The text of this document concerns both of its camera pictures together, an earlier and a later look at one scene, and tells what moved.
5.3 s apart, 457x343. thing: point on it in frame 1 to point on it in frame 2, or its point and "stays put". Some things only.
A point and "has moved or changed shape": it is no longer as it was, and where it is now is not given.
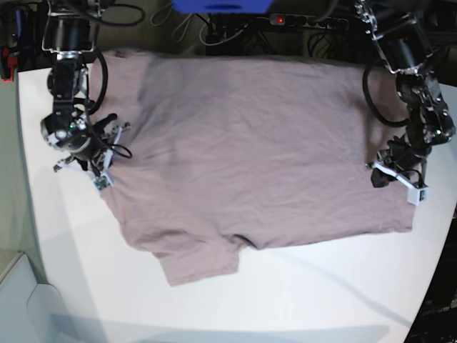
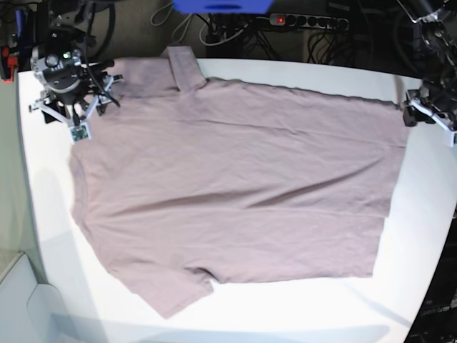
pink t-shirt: x=227 y=149 has moved or changed shape
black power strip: x=310 y=21 stays put
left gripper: x=400 y=155 to x=431 y=95
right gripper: x=93 y=153 to x=54 y=110
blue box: x=223 y=6 stays put
